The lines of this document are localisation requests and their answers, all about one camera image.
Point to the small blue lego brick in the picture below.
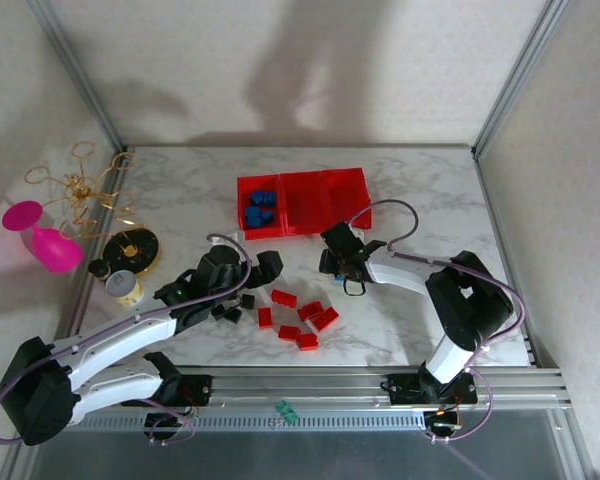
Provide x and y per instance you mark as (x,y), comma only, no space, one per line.
(270,199)
(256,197)
(267,219)
(337,279)

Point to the red lego brick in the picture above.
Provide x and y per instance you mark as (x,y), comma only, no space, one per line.
(265,318)
(284,298)
(308,342)
(289,333)
(310,311)
(326,319)

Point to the large blue lego brick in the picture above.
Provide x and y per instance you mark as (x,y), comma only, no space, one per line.
(253,216)

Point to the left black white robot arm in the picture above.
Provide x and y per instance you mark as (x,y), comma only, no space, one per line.
(120,332)

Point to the black lego brick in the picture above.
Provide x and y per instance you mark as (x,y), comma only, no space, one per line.
(219,313)
(248,300)
(233,315)

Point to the red plastic bin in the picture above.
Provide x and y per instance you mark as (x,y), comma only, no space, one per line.
(349,197)
(243,200)
(305,207)

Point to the round black gold disc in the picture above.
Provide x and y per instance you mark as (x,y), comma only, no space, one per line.
(140,250)

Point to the silver lid yellow can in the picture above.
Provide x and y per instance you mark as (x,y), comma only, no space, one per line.
(125,290)

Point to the small black jar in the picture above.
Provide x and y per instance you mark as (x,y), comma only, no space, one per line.
(100,270)

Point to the green plastic clip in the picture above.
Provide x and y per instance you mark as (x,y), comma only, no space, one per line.
(286,412)

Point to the small black circuit board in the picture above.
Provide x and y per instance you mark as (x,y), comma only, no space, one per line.
(167,423)
(442,423)

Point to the pink plastic goblet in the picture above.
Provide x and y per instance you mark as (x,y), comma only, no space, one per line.
(55,252)

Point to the grey acrylic panel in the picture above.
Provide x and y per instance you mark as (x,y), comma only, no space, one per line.
(300,456)

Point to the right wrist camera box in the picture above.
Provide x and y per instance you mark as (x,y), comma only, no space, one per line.
(360,233)

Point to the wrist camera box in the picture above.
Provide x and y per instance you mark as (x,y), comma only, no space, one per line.
(232,236)
(360,233)

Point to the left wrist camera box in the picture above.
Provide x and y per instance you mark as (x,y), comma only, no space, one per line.
(232,236)

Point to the wide aluminium base rail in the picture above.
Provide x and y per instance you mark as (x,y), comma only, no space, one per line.
(300,387)

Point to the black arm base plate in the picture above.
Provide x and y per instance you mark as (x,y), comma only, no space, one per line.
(200,390)
(405,390)

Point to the aluminium table edge rail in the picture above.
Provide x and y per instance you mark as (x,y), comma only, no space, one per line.
(107,200)
(491,200)

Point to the aluminium frame post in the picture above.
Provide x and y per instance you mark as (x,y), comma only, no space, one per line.
(82,75)
(517,75)

